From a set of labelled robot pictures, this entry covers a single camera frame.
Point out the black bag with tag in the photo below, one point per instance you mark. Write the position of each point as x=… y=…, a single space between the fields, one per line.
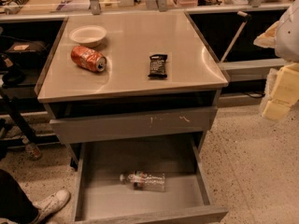
x=32 y=54

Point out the small bottle on floor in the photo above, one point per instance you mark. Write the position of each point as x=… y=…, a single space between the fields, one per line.
x=32 y=149

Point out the grey drawer cabinet with counter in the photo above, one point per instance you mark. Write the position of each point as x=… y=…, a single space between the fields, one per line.
x=193 y=77

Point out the black stand leg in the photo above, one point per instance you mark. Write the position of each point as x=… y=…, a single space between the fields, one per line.
x=18 y=118

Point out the white sneaker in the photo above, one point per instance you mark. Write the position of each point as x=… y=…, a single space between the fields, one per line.
x=51 y=205

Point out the open grey middle drawer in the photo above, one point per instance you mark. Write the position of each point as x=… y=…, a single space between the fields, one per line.
x=101 y=198

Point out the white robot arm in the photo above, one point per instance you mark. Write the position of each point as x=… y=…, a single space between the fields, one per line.
x=287 y=36

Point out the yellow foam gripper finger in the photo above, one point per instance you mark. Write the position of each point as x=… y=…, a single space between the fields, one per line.
x=281 y=92
x=267 y=39

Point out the closed grey top drawer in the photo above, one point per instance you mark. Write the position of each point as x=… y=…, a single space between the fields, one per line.
x=141 y=124

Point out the dark trouser leg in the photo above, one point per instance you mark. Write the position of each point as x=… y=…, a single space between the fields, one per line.
x=14 y=204

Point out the crushed orange soda can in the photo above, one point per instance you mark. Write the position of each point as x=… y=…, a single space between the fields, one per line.
x=89 y=59

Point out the white paper bowl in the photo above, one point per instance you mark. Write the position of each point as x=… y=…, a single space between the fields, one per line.
x=89 y=36

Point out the white stick with black handle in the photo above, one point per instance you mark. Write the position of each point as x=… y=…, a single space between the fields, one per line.
x=246 y=17

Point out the black coiled device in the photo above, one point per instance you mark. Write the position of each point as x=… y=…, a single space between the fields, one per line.
x=14 y=6

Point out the clear plastic water bottle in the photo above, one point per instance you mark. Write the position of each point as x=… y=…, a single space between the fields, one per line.
x=139 y=180

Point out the black snack bar wrapper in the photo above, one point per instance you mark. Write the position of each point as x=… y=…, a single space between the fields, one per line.
x=157 y=66

